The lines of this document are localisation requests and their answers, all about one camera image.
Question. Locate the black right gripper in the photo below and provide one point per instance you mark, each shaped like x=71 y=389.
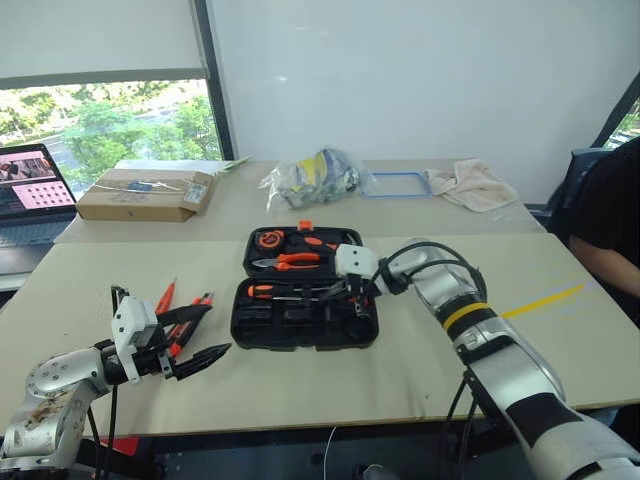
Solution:
x=359 y=286

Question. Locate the blue rimmed clear lid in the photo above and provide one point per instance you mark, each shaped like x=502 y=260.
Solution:
x=395 y=196

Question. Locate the orange black screwdriver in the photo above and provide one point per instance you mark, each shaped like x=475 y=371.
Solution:
x=260 y=288
x=260 y=295

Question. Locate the dark office chair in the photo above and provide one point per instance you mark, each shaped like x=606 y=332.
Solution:
x=580 y=170

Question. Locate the black plastic tool case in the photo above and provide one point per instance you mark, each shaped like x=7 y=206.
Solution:
x=300 y=330

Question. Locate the open laptop computer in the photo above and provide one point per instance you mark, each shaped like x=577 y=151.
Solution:
x=30 y=185

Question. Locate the person in black shirt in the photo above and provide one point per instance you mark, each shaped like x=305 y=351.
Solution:
x=612 y=210

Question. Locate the orange black tape measure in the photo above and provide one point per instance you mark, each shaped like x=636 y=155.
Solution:
x=270 y=240

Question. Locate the clear plastic bag of items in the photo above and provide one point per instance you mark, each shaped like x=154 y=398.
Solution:
x=315 y=177

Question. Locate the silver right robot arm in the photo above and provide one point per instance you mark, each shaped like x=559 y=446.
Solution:
x=500 y=350

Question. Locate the black window frame post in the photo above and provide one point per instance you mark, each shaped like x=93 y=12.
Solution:
x=215 y=80

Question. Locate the beige towel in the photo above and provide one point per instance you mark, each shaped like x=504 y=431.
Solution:
x=475 y=187

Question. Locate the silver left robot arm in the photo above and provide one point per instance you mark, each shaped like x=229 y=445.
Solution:
x=55 y=375

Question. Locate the brown cardboard box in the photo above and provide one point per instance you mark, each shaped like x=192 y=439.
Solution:
x=145 y=197

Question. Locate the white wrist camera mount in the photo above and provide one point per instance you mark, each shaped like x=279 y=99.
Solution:
x=131 y=315
x=355 y=260

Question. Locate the orange test pen screwdriver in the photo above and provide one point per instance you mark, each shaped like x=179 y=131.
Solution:
x=166 y=296

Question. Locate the orange black utility knife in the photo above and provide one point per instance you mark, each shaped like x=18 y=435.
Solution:
x=314 y=241

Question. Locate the red object under table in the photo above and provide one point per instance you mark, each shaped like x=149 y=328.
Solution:
x=122 y=446

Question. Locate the yellow tape strip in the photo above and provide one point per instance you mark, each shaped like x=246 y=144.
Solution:
x=545 y=300

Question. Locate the white roller blind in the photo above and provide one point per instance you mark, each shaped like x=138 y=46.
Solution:
x=100 y=35

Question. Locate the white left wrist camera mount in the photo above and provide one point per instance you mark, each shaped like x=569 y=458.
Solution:
x=131 y=315

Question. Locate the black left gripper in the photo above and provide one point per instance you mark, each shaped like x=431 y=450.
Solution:
x=152 y=364

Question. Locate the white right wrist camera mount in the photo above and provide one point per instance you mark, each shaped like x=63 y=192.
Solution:
x=355 y=260

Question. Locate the stack of white papers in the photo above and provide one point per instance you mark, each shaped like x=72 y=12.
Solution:
x=170 y=165

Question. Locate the black diagonal window beam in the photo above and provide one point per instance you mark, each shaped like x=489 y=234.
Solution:
x=617 y=107

